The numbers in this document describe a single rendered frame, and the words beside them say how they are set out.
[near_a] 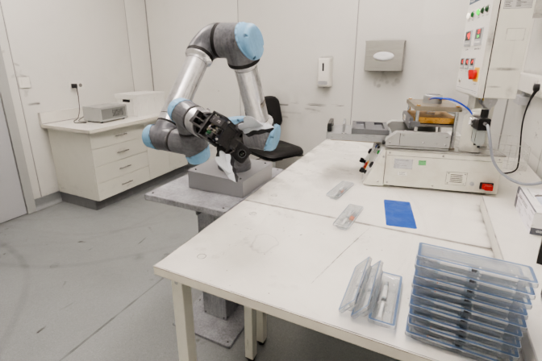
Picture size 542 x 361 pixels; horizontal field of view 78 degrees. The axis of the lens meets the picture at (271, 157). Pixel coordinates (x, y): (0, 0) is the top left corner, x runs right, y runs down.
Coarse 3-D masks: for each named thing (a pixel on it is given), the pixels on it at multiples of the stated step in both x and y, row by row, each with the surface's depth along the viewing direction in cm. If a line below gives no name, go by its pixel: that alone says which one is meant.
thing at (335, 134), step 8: (344, 120) 163; (336, 128) 164; (344, 128) 160; (328, 136) 155; (336, 136) 154; (344, 136) 153; (352, 136) 152; (360, 136) 151; (368, 136) 150; (376, 136) 149; (384, 136) 149
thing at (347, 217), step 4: (348, 208) 123; (352, 208) 123; (356, 208) 123; (360, 208) 123; (344, 212) 119; (348, 212) 119; (352, 212) 119; (356, 212) 119; (340, 216) 116; (344, 216) 116; (348, 216) 116; (352, 216) 116; (336, 220) 113; (340, 220) 113; (344, 220) 113; (348, 220) 113; (352, 220) 113; (340, 224) 111; (344, 224) 111; (348, 224) 111
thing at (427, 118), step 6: (414, 114) 149; (420, 114) 149; (426, 114) 149; (432, 114) 149; (438, 114) 149; (444, 114) 149; (450, 114) 149; (414, 120) 144; (420, 120) 144; (426, 120) 143; (432, 120) 142; (438, 120) 142; (444, 120) 141; (450, 120) 141; (420, 126) 144; (426, 126) 144; (432, 126) 143; (438, 126) 142; (444, 126) 142; (450, 126) 141
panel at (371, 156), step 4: (380, 144) 158; (372, 148) 174; (380, 148) 153; (372, 152) 168; (380, 152) 148; (368, 156) 173; (372, 156) 162; (376, 156) 152; (368, 160) 166; (372, 160) 157; (376, 160) 148; (368, 164) 161; (372, 164) 151; (368, 168) 156; (368, 172) 151; (364, 176) 155
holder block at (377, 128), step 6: (354, 126) 157; (360, 126) 165; (366, 126) 157; (372, 126) 157; (378, 126) 165; (384, 126) 157; (354, 132) 152; (360, 132) 152; (366, 132) 151; (372, 132) 150; (378, 132) 150; (384, 132) 149
